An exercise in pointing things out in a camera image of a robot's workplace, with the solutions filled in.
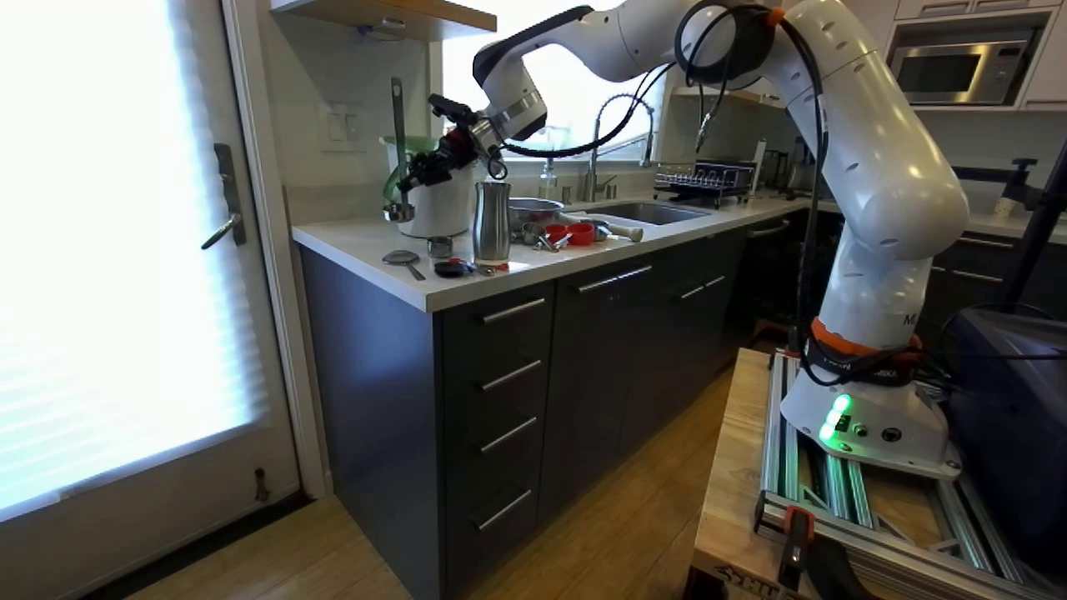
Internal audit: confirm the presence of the wooden cart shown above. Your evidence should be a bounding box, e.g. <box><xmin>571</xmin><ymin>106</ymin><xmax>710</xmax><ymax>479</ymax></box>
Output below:
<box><xmin>691</xmin><ymin>342</ymin><xmax>893</xmax><ymax>600</ymax></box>

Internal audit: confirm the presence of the dark door lever handle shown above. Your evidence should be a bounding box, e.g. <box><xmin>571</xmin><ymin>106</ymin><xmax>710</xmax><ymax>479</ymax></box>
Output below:
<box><xmin>200</xmin><ymin>139</ymin><xmax>249</xmax><ymax>252</ymax></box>

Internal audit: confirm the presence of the wooden wall shelf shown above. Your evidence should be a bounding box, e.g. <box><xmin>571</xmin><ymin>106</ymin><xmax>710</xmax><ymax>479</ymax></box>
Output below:
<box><xmin>269</xmin><ymin>0</ymin><xmax>501</xmax><ymax>36</ymax></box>

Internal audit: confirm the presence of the silver drawer handle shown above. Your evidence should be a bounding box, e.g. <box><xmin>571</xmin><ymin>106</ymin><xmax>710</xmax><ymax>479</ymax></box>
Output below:
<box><xmin>481</xmin><ymin>295</ymin><xmax>549</xmax><ymax>327</ymax></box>
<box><xmin>481</xmin><ymin>356</ymin><xmax>545</xmax><ymax>395</ymax></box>
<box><xmin>477</xmin><ymin>487</ymin><xmax>535</xmax><ymax>532</ymax></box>
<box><xmin>477</xmin><ymin>412</ymin><xmax>542</xmax><ymax>456</ymax></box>

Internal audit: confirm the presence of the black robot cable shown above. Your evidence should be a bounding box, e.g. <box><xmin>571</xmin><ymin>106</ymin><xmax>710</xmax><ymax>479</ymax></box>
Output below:
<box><xmin>498</xmin><ymin>0</ymin><xmax>832</xmax><ymax>387</ymax></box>

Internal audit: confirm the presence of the silver kitchen sink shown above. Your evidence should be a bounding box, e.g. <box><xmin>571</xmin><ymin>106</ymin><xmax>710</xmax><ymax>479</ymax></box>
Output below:
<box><xmin>597</xmin><ymin>197</ymin><xmax>718</xmax><ymax>226</ymax></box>

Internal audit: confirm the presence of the silver utensil holder cup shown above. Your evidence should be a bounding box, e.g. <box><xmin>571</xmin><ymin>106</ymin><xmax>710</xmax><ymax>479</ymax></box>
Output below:
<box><xmin>472</xmin><ymin>181</ymin><xmax>517</xmax><ymax>275</ymax></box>

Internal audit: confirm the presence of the dark kitchen counter cabinet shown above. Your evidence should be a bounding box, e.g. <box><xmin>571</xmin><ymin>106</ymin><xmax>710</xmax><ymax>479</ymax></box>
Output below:
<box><xmin>295</xmin><ymin>214</ymin><xmax>820</xmax><ymax>600</ymax></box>

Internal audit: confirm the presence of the long silver cabinet handle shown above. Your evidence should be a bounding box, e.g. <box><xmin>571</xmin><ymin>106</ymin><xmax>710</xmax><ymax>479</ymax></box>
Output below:
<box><xmin>575</xmin><ymin>259</ymin><xmax>657</xmax><ymax>297</ymax></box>

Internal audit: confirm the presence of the stainless steel microwave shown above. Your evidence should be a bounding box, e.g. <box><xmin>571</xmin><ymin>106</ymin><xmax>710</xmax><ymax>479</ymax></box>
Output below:
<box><xmin>883</xmin><ymin>9</ymin><xmax>1053</xmax><ymax>111</ymax></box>

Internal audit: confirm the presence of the red clamp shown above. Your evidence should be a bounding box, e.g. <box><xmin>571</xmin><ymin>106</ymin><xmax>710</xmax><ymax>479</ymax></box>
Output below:
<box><xmin>777</xmin><ymin>507</ymin><xmax>820</xmax><ymax>592</ymax></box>

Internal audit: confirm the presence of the large red measuring cup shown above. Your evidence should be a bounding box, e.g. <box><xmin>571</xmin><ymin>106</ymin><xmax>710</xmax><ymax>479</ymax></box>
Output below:
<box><xmin>541</xmin><ymin>218</ymin><xmax>604</xmax><ymax>249</ymax></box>

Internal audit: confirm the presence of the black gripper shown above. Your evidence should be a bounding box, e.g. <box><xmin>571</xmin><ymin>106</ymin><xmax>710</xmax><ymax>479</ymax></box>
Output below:
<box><xmin>398</xmin><ymin>112</ymin><xmax>513</xmax><ymax>197</ymax></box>

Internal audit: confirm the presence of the dish rack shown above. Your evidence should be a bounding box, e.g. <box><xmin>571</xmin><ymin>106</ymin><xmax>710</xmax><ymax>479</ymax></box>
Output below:
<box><xmin>664</xmin><ymin>158</ymin><xmax>774</xmax><ymax>208</ymax></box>

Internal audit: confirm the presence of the small silver measuring cup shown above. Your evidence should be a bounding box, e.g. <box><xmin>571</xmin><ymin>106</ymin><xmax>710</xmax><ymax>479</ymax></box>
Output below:
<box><xmin>587</xmin><ymin>218</ymin><xmax>647</xmax><ymax>246</ymax></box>

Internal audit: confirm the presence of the kitchen window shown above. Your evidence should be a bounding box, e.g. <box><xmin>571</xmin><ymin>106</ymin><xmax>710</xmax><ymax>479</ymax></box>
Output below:
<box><xmin>440</xmin><ymin>0</ymin><xmax>670</xmax><ymax>160</ymax></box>

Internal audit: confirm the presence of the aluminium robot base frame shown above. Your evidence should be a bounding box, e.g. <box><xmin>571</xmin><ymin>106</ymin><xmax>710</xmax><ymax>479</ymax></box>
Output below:
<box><xmin>754</xmin><ymin>348</ymin><xmax>1036</xmax><ymax>600</ymax></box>

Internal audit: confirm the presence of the large silver mixing bowl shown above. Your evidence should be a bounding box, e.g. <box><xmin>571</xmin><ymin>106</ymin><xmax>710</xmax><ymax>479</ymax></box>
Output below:
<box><xmin>511</xmin><ymin>197</ymin><xmax>565</xmax><ymax>235</ymax></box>

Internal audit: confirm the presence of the silver kitchen faucet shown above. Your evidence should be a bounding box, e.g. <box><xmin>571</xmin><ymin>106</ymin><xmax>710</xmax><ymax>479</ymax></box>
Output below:
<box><xmin>587</xmin><ymin>90</ymin><xmax>661</xmax><ymax>205</ymax></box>

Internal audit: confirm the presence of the white bin green lid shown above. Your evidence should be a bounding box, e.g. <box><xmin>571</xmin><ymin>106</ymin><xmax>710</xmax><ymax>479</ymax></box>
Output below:
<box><xmin>379</xmin><ymin>134</ymin><xmax>484</xmax><ymax>242</ymax></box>

